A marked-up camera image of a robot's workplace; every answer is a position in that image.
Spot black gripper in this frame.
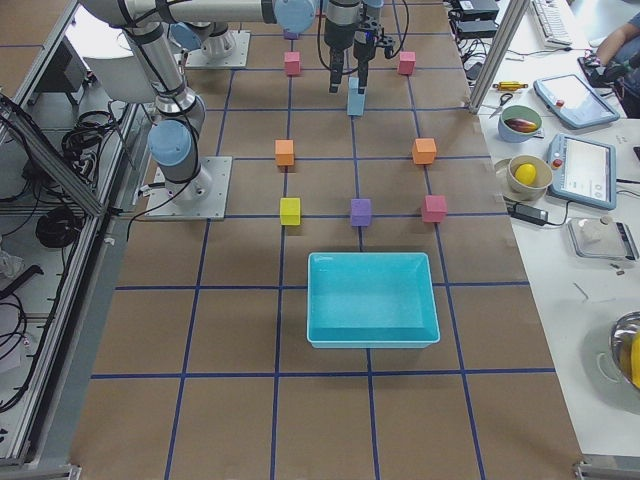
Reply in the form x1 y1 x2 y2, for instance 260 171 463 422
327 34 375 94

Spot light blue block arm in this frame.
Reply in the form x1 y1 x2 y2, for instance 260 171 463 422
347 94 365 117
348 76 359 97

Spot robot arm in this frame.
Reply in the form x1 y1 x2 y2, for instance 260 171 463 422
324 1 377 94
81 1 320 204

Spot crimson block near row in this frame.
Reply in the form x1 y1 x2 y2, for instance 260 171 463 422
397 51 416 76

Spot crimson block row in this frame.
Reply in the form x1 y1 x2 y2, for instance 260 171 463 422
284 51 302 77
397 51 416 76

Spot crimson block far row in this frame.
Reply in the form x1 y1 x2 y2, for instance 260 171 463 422
284 51 302 77

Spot purple block near base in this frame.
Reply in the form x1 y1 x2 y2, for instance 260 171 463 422
283 30 300 40

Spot orange block far row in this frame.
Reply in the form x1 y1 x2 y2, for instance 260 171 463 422
274 139 295 167

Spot orange block row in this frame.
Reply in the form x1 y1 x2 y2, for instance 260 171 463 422
274 139 295 167
412 138 437 165

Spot orange block near row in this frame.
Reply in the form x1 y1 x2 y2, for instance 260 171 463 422
412 138 437 165

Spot purple block right side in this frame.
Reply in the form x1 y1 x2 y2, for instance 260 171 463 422
350 198 372 227

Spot black scissors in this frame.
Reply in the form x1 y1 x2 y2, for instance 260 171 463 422
490 92 513 118

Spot yellow foam block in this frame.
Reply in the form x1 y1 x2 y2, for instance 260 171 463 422
279 197 302 226

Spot crimson block near right corner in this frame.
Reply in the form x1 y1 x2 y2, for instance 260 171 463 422
421 195 448 223

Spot blue bowl with fruit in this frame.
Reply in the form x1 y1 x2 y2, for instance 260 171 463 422
497 105 542 143

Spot white keyboard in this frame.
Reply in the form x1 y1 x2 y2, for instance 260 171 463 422
529 0 573 48

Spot yellow lemon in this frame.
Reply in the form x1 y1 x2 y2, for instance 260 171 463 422
513 162 537 186

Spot teach pendant upper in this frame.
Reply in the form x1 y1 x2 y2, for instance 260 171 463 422
533 74 620 130

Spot teach pendant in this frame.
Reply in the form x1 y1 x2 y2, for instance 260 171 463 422
533 74 620 130
547 134 617 211

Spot beige bowl with lemon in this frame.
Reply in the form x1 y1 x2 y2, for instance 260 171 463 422
494 155 553 201

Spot teal plastic bin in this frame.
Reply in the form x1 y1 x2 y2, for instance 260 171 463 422
306 252 441 349

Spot black power adapter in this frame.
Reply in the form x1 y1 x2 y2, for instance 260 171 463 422
507 202 548 226

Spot teach pendant lower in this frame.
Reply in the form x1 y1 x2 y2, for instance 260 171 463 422
547 134 617 211

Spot seated person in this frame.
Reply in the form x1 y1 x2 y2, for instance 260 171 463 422
596 14 639 65

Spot kitchen scale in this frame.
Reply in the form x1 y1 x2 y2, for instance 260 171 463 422
567 216 639 261

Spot metal bowl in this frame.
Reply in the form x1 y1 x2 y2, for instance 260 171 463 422
609 311 639 392

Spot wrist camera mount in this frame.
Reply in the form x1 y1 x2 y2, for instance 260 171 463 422
361 14 398 59

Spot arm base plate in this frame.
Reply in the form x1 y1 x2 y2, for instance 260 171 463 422
145 156 233 221
184 30 251 70

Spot aluminium frame post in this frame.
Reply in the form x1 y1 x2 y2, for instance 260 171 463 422
468 0 529 114

